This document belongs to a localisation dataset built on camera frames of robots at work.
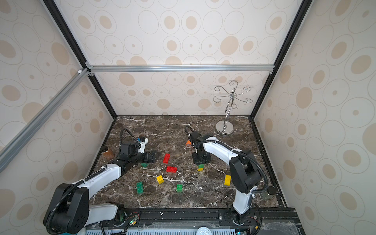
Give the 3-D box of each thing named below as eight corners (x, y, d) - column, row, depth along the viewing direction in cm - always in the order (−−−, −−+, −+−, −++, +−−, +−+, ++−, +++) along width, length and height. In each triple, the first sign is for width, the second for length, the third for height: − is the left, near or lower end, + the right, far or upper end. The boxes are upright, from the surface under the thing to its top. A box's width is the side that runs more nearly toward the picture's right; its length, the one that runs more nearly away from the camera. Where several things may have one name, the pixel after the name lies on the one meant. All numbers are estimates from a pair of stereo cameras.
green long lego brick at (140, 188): (138, 194, 83) (136, 193, 82) (136, 184, 87) (135, 183, 85) (144, 192, 84) (143, 191, 82) (143, 182, 88) (142, 181, 86)
